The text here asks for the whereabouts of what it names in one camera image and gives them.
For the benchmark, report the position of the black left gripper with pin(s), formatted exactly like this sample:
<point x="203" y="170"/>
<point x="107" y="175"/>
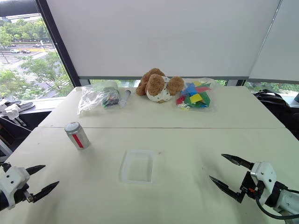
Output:
<point x="24" y="194"/>

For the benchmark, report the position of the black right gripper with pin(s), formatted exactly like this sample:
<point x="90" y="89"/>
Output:
<point x="251" y="186"/>

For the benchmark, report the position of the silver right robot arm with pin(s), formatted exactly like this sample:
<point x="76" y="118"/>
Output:
<point x="286" y="198"/>

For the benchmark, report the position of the silver red soda can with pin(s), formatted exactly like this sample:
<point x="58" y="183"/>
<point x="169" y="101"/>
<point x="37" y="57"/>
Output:
<point x="78" y="137"/>

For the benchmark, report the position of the clear plastic tray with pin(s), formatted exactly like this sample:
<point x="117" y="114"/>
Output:
<point x="137" y="166"/>

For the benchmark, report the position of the black backpack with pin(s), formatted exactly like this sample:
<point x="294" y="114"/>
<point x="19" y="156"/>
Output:
<point x="278" y="109"/>

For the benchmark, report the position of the bag of coloured flat pieces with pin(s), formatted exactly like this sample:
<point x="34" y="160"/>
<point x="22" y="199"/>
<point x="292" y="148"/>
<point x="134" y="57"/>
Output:
<point x="196" y="96"/>

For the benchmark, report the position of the clear bag with small items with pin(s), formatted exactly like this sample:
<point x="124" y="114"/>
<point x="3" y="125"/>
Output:
<point x="93" y="100"/>

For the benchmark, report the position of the teal object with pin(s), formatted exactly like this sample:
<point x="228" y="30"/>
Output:
<point x="297" y="97"/>

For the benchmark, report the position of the grey plastic syringe tube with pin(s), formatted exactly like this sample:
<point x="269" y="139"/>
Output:
<point x="125" y="99"/>

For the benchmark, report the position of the brown plush teddy bear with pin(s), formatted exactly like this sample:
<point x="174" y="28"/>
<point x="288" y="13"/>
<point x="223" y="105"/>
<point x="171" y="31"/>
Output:
<point x="156" y="86"/>

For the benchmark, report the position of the white tape roll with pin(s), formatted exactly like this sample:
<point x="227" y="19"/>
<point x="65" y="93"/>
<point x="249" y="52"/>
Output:
<point x="111" y="85"/>

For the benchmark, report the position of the narrow white roller blind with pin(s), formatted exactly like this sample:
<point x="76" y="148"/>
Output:
<point x="278" y="46"/>

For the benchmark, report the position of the large white roller blind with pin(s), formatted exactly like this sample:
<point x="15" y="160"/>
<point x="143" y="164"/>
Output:
<point x="163" y="37"/>

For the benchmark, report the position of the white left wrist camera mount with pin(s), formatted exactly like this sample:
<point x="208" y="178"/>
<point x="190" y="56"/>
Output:
<point x="12" y="182"/>

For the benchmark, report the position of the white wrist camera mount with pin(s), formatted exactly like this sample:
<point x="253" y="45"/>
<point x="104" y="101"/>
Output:
<point x="12" y="182"/>
<point x="265" y="175"/>

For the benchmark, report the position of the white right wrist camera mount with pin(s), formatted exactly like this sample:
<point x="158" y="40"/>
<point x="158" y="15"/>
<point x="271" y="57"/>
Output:
<point x="265" y="175"/>

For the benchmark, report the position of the black window frame post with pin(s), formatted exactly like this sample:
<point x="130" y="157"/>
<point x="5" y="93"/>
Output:
<point x="58" y="42"/>

